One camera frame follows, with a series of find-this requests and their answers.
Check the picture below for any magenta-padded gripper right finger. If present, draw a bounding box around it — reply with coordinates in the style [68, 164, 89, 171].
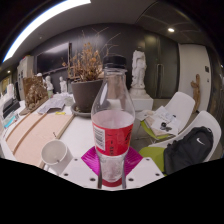
[122, 145, 166, 190]

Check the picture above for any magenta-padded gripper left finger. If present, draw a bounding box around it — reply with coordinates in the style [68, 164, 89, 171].
[59, 145, 101, 190]

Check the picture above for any clear red-labelled drink bottle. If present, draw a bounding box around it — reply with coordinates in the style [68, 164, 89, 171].
[90, 54, 137, 190]

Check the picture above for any white ceramic mug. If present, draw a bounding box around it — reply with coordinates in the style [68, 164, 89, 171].
[40, 138, 74, 176]

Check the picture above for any small green seat cushion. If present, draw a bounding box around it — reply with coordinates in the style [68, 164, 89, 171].
[139, 119, 171, 141]

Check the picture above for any black backpack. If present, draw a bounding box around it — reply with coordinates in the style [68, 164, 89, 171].
[163, 125, 214, 175]

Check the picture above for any stack of papers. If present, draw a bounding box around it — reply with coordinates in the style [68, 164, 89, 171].
[143, 105, 183, 136]

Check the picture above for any grey plant pot saucer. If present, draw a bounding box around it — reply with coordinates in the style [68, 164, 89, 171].
[69, 102, 93, 118]

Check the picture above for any beige wood-framed board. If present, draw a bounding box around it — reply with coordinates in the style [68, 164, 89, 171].
[5, 112, 75, 168]

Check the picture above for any printed newspaper sheet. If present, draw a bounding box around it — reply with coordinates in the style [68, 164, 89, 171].
[35, 93, 75, 115]

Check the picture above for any dark pot with dried plant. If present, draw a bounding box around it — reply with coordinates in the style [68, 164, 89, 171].
[61, 28, 121, 113]

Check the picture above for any white chair with papers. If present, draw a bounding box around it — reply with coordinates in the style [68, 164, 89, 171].
[139, 91, 196, 141]

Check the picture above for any white chair with backpack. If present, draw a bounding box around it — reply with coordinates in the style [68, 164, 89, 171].
[148, 110, 222, 176]

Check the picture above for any colourful book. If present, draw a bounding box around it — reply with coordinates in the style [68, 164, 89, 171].
[2, 111, 20, 129]

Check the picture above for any small white figurine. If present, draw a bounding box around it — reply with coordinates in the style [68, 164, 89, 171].
[59, 76, 68, 94]

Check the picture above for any brown wooden carved model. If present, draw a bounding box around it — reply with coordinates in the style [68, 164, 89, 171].
[19, 76, 49, 116]

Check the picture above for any small white bust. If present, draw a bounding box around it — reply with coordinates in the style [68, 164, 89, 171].
[44, 75, 54, 93]

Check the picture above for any black box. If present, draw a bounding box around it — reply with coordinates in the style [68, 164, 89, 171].
[2, 97, 21, 119]

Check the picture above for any wooden mannequin figure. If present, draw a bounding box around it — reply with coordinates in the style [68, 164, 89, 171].
[190, 73, 202, 105]

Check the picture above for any tall white plaster statue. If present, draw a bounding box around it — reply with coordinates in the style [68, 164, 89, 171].
[130, 49, 148, 90]

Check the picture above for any white cabinet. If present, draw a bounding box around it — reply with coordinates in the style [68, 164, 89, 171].
[16, 54, 35, 101]

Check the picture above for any long ceiling strip light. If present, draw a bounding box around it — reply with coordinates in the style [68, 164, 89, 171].
[2, 0, 92, 64]

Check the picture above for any white statue pedestal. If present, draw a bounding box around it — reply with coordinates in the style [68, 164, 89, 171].
[128, 87, 154, 113]

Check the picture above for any black wall screen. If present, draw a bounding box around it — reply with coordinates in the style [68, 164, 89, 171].
[35, 42, 73, 75]

